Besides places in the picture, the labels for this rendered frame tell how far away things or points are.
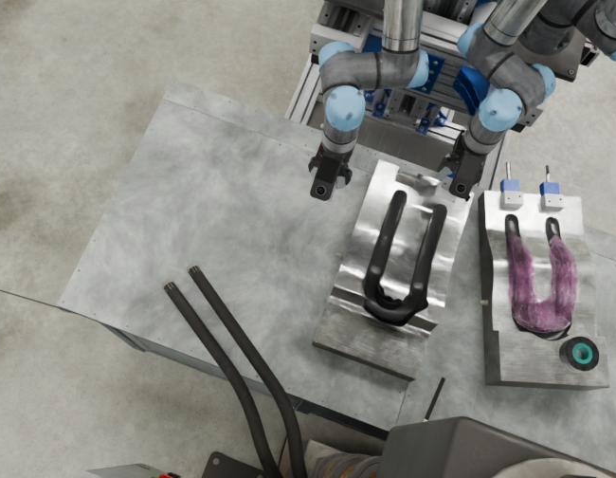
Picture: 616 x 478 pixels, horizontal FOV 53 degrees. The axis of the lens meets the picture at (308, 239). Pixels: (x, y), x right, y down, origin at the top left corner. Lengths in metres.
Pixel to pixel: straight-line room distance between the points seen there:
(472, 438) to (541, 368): 1.23
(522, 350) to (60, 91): 2.12
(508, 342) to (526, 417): 0.21
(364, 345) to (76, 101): 1.78
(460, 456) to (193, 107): 1.54
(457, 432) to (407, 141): 2.15
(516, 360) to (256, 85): 1.71
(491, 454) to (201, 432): 2.04
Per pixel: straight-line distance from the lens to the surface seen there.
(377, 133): 2.46
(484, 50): 1.41
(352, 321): 1.53
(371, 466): 0.82
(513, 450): 0.37
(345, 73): 1.28
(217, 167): 1.71
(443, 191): 1.60
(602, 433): 1.75
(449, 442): 0.36
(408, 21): 1.28
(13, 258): 2.64
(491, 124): 1.33
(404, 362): 1.53
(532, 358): 1.58
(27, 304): 2.57
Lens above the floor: 2.35
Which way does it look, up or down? 71 degrees down
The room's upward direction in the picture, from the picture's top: 11 degrees clockwise
